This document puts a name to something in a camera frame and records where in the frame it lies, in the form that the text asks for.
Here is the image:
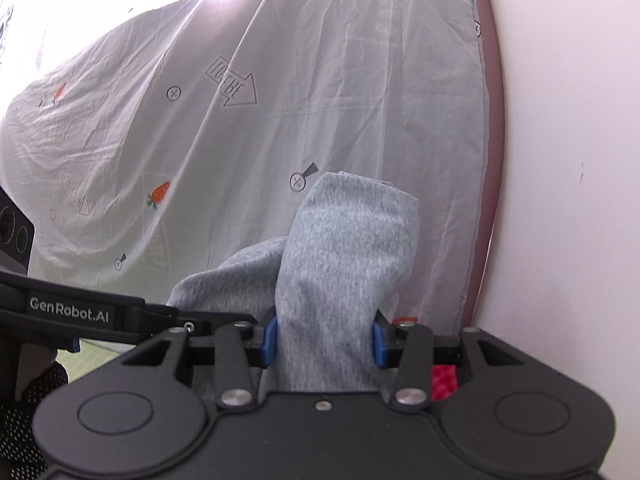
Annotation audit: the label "red checked garment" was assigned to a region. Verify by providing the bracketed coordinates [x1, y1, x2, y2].
[391, 316, 460, 404]

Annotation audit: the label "person's left hand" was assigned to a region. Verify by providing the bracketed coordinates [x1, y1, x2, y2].
[0, 360, 69, 480]

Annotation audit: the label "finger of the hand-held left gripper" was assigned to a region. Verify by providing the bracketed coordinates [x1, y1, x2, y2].
[120, 301, 259, 346]

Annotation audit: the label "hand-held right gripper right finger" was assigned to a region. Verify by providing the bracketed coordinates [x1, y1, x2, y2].
[371, 309, 527, 409]

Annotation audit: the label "grey sweatpants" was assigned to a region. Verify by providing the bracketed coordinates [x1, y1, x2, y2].
[167, 171, 421, 394]

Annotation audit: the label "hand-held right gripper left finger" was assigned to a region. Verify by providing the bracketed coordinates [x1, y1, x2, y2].
[120, 305, 279, 409]

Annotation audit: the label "carrot print grey sheet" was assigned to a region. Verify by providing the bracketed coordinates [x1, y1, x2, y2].
[0, 0, 493, 334]

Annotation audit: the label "green checked mat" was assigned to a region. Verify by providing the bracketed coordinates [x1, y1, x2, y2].
[56, 337, 137, 379]

